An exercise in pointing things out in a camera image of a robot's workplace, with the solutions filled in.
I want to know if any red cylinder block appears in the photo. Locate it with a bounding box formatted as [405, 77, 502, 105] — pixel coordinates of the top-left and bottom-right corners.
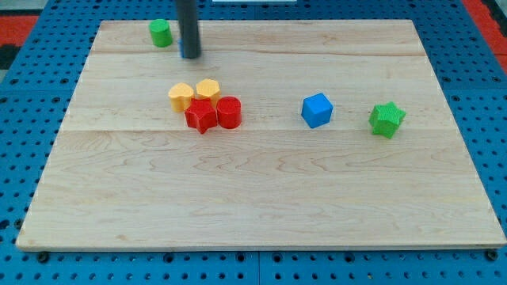
[216, 96, 242, 129]

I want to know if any yellow hexagon block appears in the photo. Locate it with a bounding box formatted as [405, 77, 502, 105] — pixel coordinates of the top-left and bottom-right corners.
[196, 78, 221, 108]

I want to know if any red star block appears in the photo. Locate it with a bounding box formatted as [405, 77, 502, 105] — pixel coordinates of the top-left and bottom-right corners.
[185, 99, 218, 134]

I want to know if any blue block behind rod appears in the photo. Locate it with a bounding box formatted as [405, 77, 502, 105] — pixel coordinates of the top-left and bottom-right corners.
[177, 39, 185, 58]

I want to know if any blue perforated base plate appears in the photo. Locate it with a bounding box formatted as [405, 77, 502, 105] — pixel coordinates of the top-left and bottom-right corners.
[1, 0, 506, 284]

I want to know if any green cylinder block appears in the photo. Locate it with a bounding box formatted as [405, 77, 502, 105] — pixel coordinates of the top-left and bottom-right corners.
[148, 19, 173, 48]

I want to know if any green star block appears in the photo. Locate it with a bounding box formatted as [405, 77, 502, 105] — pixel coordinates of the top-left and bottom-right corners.
[368, 101, 406, 139]

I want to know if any blue cube block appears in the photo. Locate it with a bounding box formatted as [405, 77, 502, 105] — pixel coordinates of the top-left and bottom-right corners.
[301, 93, 334, 128]

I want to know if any light wooden board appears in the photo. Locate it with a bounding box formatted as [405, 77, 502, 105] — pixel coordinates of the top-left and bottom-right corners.
[17, 20, 506, 252]

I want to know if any yellow heart block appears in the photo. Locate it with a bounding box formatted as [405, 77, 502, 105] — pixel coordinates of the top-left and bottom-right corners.
[168, 82, 195, 112]

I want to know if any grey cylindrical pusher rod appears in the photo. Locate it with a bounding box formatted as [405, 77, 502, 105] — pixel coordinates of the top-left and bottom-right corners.
[175, 0, 201, 59]

